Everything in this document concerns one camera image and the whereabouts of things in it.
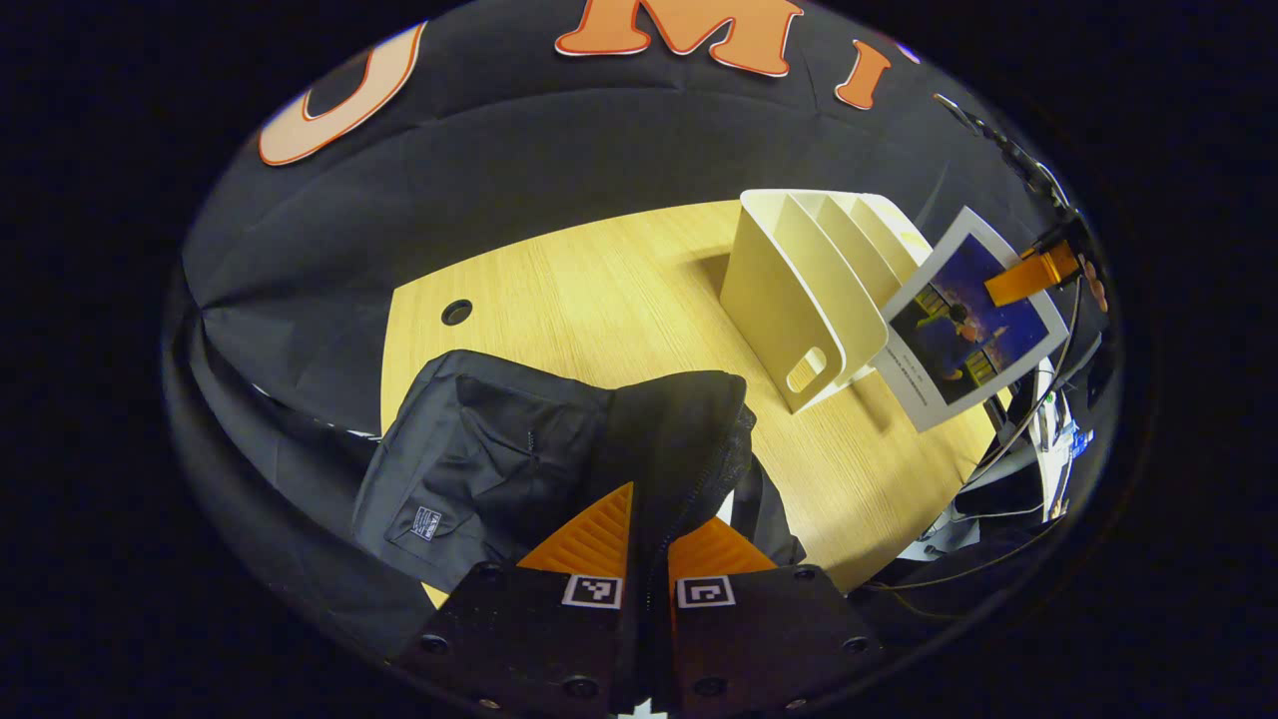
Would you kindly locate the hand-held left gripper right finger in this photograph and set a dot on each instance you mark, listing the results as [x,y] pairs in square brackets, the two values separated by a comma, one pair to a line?
[779,639]

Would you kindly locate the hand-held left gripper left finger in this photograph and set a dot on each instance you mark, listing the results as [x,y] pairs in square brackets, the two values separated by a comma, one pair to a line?
[519,639]

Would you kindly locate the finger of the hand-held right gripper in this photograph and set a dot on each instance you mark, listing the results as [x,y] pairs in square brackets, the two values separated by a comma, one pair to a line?
[1028,277]

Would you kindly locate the blue spine book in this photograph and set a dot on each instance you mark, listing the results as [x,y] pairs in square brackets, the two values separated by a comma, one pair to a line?
[968,330]

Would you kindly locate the black schoolbag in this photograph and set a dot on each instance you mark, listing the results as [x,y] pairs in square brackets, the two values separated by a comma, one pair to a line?
[539,449]

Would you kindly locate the white plastic bookshelf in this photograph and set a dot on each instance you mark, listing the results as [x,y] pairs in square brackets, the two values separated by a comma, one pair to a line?
[799,290]

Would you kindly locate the white floor equipment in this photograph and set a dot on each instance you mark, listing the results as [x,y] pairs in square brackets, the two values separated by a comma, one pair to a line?
[1058,439]

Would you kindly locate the black side drape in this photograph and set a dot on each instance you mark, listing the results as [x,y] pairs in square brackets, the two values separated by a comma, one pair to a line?
[260,519]

